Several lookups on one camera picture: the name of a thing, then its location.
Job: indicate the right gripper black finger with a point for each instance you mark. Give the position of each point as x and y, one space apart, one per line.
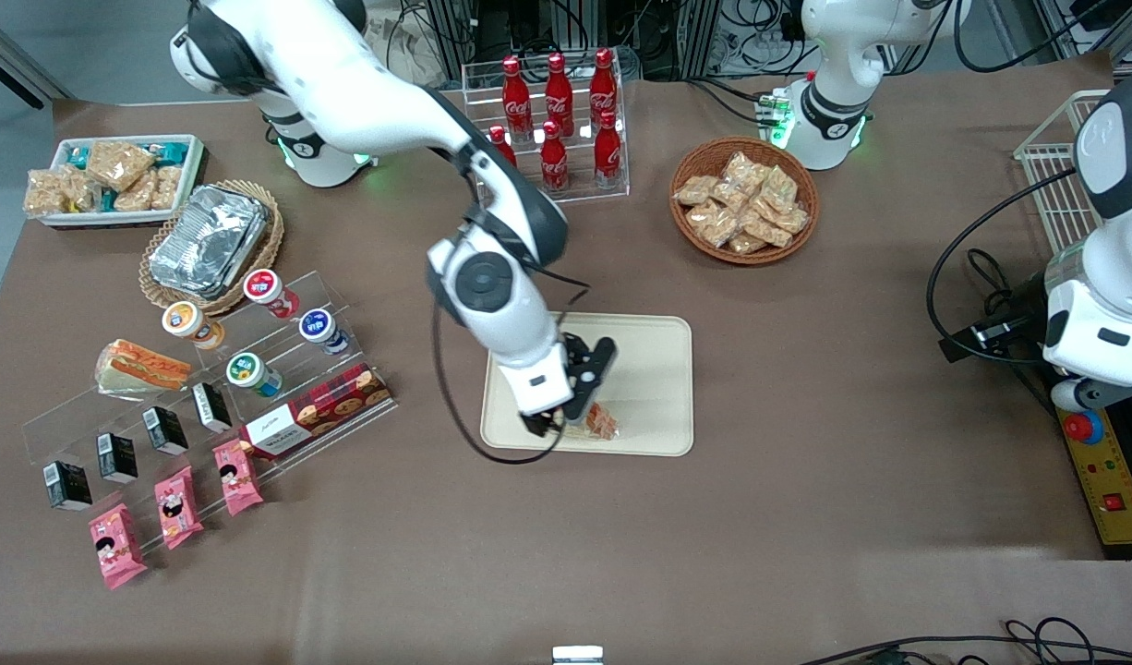
555 422
533 426

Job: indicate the triangle sandwich long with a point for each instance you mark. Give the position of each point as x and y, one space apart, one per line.
601 425

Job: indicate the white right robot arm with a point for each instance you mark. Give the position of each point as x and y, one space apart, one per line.
372 92

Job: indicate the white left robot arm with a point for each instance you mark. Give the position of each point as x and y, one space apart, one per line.
838 111

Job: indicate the beige rectangular tray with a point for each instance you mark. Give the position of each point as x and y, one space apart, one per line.
649 369

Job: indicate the wrapped triangle sandwich short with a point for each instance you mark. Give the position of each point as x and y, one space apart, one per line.
141 368

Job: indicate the yellow emergency stop box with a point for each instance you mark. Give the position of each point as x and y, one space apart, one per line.
1115 503

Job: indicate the clear acrylic bottle rack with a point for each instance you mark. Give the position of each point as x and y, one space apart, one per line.
580 189

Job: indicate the red tartan cookie box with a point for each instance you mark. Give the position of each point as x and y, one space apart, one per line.
321 411

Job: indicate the round wicker basket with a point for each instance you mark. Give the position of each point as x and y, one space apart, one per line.
686 226

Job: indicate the red cola bottle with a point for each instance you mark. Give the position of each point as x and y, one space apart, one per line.
559 92
501 143
608 155
554 164
603 88
515 97

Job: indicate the blue lid yogurt cup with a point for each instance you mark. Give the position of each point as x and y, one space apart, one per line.
319 327

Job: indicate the small white box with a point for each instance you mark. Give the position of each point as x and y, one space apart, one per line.
577 656

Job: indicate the clear snack pack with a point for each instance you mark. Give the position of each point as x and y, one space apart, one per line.
741 169
747 244
794 220
709 222
730 196
778 187
694 190
767 229

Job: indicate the clear acrylic stepped display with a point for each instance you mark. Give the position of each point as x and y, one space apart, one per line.
289 356

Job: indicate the brown paper table cover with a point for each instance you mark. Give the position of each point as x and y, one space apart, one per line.
806 462

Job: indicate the red lid yogurt cup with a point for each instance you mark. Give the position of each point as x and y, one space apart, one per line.
267 288

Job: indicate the green lid yogurt cup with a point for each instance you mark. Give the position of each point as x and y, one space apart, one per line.
246 370

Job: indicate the pink snack packet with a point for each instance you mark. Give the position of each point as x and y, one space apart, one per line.
238 477
178 507
117 547

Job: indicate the oval wicker basket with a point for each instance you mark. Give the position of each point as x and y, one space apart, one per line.
272 235

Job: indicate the small black drink carton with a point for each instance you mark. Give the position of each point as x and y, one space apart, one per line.
212 406
165 430
67 486
117 458

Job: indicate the crumpled beige cloth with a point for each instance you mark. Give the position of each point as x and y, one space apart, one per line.
409 55

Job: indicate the orange lid yogurt cup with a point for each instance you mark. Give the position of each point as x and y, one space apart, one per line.
186 320

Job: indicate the stacked foil containers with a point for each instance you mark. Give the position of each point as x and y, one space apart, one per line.
206 240

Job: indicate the white rectangular snack bin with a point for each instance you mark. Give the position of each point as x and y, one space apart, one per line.
192 175

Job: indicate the puffed rice snack pack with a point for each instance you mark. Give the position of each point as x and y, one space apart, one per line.
78 189
42 192
166 187
118 164
137 196

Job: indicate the teal snack pack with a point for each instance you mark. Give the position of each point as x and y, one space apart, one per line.
77 156
169 151

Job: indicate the aluminium frame rack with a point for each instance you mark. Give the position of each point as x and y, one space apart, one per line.
658 32

